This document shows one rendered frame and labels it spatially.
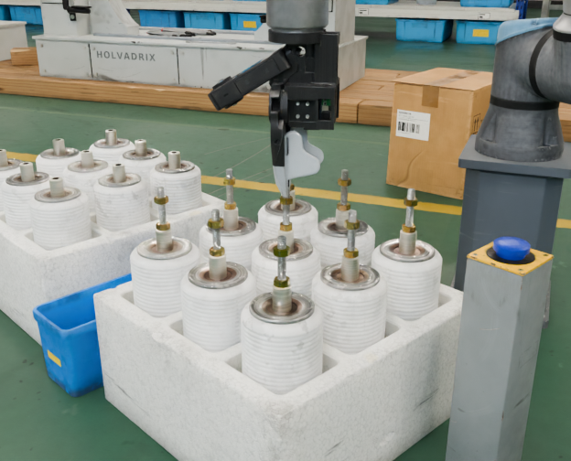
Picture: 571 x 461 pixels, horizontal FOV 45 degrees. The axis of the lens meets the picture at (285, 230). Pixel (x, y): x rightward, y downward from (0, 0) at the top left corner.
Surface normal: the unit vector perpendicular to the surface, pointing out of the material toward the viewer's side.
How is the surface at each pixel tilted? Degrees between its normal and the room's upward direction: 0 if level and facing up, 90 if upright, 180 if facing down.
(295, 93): 90
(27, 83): 90
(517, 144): 72
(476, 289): 90
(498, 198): 90
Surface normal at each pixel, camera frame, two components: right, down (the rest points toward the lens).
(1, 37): 0.93, 0.14
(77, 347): 0.69, 0.30
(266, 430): -0.72, 0.26
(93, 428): 0.00, -0.93
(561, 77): -0.88, 0.36
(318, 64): -0.16, 0.37
